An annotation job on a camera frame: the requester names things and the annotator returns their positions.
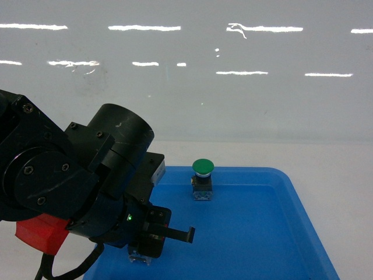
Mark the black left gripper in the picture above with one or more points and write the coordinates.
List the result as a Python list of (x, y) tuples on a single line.
[(143, 229)]

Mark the red mushroom push button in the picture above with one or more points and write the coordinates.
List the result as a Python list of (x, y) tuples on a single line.
[(140, 258)]

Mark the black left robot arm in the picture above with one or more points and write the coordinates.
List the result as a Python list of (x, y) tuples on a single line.
[(91, 180)]

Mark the green mushroom push button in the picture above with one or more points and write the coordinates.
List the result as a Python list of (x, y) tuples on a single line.
[(201, 181)]

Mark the blue plastic tray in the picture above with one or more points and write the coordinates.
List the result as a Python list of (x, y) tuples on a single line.
[(254, 227)]

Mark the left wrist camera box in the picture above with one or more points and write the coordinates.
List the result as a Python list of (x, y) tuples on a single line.
[(147, 176)]

